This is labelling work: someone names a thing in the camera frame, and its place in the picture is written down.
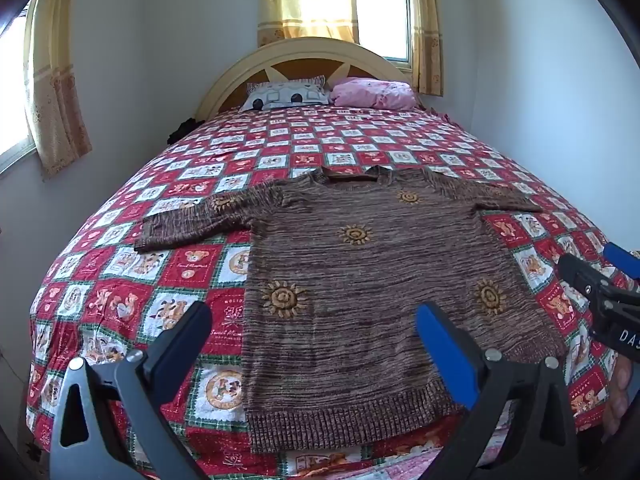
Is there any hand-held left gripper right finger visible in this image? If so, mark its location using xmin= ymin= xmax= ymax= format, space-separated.
xmin=416 ymin=302 xmax=593 ymax=480

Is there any brown knitted sweater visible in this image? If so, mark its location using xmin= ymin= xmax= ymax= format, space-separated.
xmin=134 ymin=165 xmax=568 ymax=456

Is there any red checkered printed blanket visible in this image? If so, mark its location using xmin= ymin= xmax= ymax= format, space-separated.
xmin=25 ymin=105 xmax=640 ymax=480

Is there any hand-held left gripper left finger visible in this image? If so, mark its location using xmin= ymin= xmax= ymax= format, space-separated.
xmin=49 ymin=301 xmax=213 ymax=480

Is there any window behind headboard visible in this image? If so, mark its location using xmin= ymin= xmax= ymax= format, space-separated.
xmin=354 ymin=0 xmax=415 ymax=73

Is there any person's right hand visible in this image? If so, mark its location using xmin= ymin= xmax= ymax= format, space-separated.
xmin=602 ymin=355 xmax=640 ymax=441

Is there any wide yellow curtain panel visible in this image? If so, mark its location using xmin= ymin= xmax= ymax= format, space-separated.
xmin=257 ymin=0 xmax=360 ymax=47

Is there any pink pillow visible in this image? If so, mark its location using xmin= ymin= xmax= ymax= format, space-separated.
xmin=330 ymin=77 xmax=417 ymax=109

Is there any white patterned pillow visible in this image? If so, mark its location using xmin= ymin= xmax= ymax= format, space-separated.
xmin=239 ymin=75 xmax=332 ymax=112

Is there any yellow side window curtain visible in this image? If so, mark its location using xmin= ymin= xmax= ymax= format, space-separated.
xmin=22 ymin=0 xmax=93 ymax=178

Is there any side window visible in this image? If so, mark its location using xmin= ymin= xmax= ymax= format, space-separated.
xmin=0 ymin=7 xmax=38 ymax=178

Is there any cream wooden headboard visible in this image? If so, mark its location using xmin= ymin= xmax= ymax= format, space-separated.
xmin=192 ymin=36 xmax=426 ymax=121

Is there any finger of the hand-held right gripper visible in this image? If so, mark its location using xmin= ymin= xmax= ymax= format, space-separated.
xmin=602 ymin=243 xmax=640 ymax=279
xmin=557 ymin=254 xmax=622 ymax=312

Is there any black cloth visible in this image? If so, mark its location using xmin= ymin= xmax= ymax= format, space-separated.
xmin=167 ymin=117 xmax=203 ymax=145

